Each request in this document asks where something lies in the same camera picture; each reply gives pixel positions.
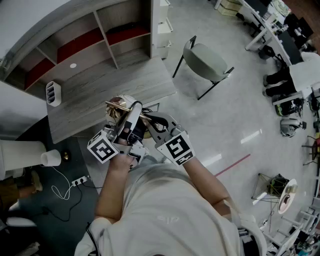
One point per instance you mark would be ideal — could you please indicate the person's left forearm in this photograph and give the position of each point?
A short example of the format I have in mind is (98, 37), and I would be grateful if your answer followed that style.
(112, 185)

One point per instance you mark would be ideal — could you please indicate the grey-green chair black legs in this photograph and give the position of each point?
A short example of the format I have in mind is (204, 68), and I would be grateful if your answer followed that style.
(203, 62)

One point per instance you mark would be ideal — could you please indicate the white power strip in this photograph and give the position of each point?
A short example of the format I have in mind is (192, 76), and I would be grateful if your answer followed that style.
(79, 180)

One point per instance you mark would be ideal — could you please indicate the small white round disc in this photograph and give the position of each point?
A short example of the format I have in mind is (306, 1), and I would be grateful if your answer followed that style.
(73, 65)

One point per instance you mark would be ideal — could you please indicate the person's cream shirt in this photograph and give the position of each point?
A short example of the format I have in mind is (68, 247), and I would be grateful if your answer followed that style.
(170, 215)

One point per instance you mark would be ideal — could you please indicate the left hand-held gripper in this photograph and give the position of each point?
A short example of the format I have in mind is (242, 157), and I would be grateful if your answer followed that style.
(103, 149)

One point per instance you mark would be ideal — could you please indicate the grey wooden desk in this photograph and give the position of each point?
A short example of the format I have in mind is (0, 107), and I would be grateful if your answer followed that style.
(100, 82)

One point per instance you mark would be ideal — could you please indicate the gold metallic object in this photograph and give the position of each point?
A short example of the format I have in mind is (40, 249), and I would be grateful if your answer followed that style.
(117, 110)

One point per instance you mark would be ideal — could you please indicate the white ribbed pen holder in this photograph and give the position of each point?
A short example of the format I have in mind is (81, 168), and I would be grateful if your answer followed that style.
(53, 93)

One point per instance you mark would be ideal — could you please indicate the large white cylinder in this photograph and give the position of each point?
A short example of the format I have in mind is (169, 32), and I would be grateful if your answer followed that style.
(21, 156)

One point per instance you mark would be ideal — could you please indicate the black and green backpack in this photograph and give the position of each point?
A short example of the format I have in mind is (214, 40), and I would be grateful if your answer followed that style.
(287, 107)

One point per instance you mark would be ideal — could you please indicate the cardboard boxes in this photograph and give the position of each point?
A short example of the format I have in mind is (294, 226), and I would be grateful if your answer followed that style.
(228, 6)

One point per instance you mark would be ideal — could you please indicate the person's right forearm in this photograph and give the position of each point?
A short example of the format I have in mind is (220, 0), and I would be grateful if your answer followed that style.
(202, 182)

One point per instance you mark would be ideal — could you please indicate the wooden hutch shelf red back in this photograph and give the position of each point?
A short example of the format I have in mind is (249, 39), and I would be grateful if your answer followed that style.
(82, 42)

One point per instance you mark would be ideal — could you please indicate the white drawer cabinet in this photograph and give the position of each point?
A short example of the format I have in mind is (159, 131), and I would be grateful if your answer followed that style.
(163, 27)

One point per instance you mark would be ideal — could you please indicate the small white cylinder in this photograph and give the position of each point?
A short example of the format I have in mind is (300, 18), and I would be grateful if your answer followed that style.
(51, 158)

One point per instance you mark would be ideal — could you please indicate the small gold round object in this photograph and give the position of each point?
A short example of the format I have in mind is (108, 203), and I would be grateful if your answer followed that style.
(65, 156)

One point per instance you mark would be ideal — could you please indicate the long white office desk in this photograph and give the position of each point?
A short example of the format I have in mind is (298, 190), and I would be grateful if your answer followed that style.
(277, 42)

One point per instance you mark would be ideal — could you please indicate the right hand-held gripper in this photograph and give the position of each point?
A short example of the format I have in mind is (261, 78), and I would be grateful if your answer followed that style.
(177, 148)

